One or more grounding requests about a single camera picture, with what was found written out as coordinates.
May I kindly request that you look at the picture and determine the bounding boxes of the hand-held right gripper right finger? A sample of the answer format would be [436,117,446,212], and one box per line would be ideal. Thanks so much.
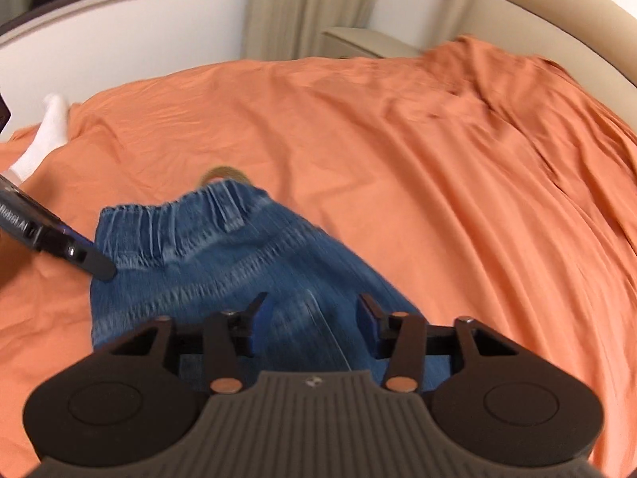
[357,293,504,394]

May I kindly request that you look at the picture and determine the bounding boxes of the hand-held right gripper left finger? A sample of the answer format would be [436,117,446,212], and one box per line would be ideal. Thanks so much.
[117,292,270,394]

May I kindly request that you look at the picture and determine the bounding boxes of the blue denim pants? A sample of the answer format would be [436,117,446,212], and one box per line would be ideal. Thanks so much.
[89,181,451,395]

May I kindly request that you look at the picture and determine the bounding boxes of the white sock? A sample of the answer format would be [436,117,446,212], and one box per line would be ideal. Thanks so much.
[9,92,71,181]

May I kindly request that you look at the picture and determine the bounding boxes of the beige padded headboard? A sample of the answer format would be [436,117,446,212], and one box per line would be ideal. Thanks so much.
[447,0,637,126]

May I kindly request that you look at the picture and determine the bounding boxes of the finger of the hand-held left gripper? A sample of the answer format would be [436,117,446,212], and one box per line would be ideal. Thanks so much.
[36,222,119,282]

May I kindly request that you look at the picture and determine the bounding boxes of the orange duvet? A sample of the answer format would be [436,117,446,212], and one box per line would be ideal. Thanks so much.
[0,34,637,478]

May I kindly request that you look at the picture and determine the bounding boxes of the beige curtain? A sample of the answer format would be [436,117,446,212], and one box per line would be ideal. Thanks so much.
[243,0,382,61]

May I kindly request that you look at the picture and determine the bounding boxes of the beige nightstand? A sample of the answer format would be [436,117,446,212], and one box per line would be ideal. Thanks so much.
[320,26,425,59]

